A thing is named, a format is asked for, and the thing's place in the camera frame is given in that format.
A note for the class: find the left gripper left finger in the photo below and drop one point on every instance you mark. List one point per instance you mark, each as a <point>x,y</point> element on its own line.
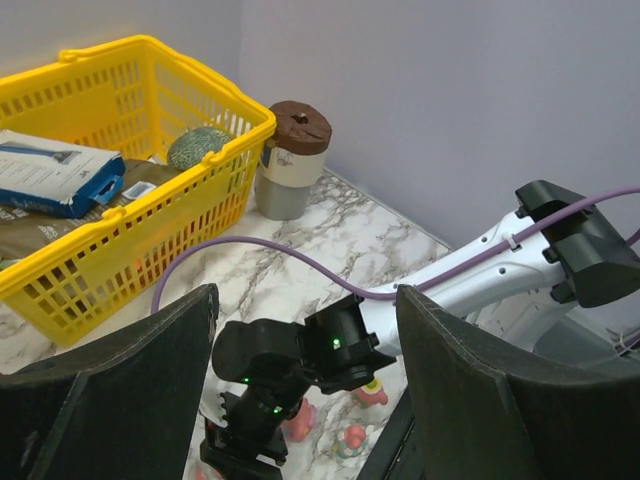
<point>123,406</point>

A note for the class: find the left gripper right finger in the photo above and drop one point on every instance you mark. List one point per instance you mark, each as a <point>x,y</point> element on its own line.
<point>486,409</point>

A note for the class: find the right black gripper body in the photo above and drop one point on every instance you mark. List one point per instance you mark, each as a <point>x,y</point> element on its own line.
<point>251,444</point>

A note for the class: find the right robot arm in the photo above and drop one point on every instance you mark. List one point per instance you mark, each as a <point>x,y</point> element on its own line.
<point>556,239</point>

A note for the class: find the pink pig toy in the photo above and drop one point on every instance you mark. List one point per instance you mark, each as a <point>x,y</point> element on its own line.
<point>299,427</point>

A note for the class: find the small pink cupcake toy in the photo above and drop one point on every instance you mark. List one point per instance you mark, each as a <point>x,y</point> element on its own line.
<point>350,442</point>

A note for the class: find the pink green toy figure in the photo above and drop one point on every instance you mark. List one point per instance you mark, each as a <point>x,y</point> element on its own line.
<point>370,394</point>

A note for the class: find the brown paper package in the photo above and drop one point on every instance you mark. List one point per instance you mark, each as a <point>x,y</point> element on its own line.
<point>23,232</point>

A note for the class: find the grey cup brown lid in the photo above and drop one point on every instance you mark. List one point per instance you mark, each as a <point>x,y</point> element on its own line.
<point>292,161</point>

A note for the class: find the blue white razor box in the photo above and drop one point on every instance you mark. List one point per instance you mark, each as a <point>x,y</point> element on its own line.
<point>56,178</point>

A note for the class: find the green round melon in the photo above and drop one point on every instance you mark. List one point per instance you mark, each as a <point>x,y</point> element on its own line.
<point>189,149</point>

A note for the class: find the yellow plastic basket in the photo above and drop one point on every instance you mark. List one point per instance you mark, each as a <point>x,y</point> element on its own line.
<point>135,95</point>

